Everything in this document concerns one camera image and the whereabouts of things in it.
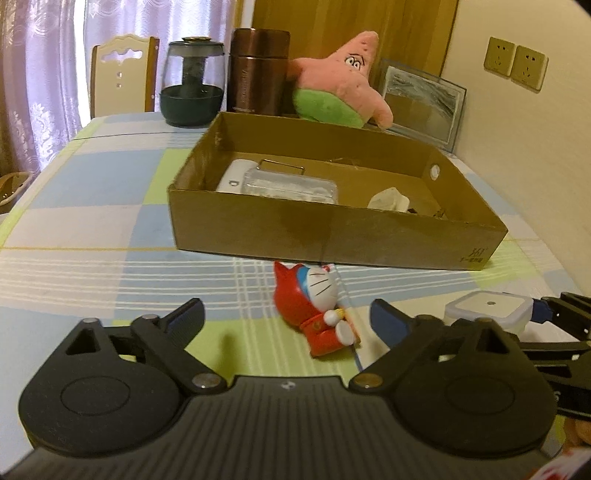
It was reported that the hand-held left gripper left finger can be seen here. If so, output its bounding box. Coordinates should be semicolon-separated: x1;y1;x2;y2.
65;298;227;393

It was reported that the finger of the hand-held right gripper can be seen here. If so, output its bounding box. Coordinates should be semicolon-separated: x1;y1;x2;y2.
516;339;591;370
530;292;591;341

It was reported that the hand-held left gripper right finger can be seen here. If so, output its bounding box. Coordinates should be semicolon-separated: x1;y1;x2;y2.
348;298;522;393

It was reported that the white square container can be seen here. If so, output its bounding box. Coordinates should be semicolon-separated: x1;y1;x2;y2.
444;292;533;334

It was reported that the red cat figure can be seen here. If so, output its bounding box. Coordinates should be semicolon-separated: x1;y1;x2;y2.
272;261;363;358

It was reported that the tortoiseshell hair claw clip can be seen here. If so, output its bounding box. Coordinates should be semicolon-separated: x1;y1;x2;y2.
406;207;451;220

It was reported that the brown cardboard box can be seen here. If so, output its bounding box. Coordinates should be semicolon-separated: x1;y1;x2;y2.
167;111;509;271

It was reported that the orange printed card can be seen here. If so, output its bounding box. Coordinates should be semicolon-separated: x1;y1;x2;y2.
531;413;591;480

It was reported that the white crumpled paper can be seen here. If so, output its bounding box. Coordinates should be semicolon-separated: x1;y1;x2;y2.
367;187;411;213

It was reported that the checked tablecloth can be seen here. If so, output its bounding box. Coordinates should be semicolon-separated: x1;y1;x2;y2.
0;113;591;480

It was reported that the white plastic device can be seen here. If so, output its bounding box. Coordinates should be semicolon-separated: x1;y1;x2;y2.
216;159;259;195

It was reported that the clear plastic box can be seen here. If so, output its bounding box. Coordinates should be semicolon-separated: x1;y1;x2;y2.
240;167;340;206

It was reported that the glass jar with dark base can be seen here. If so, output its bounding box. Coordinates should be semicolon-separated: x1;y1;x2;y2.
159;36;228;127

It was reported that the wooden basket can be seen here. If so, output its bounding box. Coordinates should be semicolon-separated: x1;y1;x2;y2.
0;171;35;215

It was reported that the pink star plush toy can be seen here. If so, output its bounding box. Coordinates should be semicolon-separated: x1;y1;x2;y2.
288;30;393;130

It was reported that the brown metal thermos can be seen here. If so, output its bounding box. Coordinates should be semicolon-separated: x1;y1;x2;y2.
228;28;291;117

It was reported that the cream wooden chair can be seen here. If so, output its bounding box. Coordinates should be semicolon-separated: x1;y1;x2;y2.
90;34;160;118

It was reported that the purple lace curtain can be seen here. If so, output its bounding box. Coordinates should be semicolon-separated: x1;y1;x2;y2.
0;0;245;176

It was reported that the glass picture frame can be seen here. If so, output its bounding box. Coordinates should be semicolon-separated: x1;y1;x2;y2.
369;58;467;154

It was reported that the beige wall socket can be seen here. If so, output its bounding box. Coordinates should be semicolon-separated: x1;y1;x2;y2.
510;45;549;93
483;37;517;78

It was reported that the wooden wall panel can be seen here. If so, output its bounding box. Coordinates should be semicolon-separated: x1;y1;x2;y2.
252;0;460;79

